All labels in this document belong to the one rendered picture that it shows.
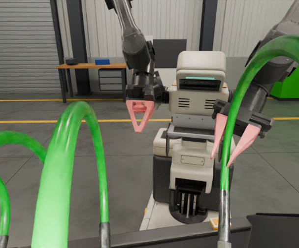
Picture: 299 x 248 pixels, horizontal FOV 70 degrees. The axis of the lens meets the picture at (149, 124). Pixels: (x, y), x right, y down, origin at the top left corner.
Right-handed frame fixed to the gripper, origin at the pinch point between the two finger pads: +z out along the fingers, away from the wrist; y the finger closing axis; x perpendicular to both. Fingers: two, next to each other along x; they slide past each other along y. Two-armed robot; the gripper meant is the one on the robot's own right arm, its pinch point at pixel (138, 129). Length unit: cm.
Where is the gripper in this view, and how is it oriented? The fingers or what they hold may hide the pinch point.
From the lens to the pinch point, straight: 50.5
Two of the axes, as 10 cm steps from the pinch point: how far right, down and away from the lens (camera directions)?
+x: 10.0, 0.3, -0.9
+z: -0.6, 9.1, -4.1
